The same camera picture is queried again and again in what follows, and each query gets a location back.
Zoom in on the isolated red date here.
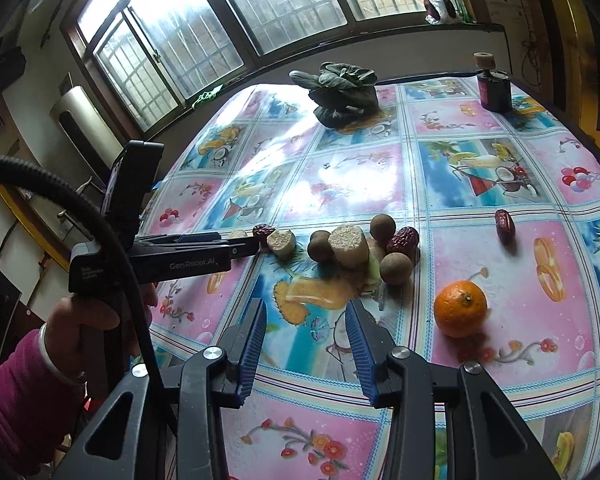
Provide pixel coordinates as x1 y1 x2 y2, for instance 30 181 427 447
494 209 516 245

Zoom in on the person left hand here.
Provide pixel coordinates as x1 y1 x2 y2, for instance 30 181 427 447
44 282 159 386

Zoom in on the black corrugated cable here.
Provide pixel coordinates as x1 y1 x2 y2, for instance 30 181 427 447
0 153 179 441

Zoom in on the window with metal grille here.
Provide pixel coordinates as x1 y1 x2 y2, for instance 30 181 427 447
61 0 474 136

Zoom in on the dark jar with cork lid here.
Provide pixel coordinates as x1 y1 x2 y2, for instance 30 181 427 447
474 52 512 114

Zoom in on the brown longan fruit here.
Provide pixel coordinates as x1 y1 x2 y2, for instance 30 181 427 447
306 230 334 263

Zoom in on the red white helmet on sill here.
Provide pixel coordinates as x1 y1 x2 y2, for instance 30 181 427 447
424 0 462 25

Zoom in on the silver tower air conditioner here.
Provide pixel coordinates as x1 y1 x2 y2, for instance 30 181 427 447
50 86 122 185

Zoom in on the magenta sleeve forearm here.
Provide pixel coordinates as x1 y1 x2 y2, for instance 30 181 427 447
0 327 84 479

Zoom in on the colourful plastic tablecloth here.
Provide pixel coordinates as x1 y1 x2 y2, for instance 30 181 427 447
140 77 600 479

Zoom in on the small orange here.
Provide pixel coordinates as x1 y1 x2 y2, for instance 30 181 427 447
434 281 489 339

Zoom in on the green item on sill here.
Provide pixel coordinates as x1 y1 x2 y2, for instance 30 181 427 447
192 84 223 110

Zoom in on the silver bracelet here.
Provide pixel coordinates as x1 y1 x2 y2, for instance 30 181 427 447
36 322 84 387

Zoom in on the green bottle on sill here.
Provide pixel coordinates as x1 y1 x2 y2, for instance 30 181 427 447
454 0 470 23

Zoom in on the brown longan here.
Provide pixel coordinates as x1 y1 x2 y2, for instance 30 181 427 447
370 214 396 245
379 252 414 286

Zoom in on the cluster beige rice cake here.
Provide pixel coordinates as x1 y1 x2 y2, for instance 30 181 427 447
328 224 370 269

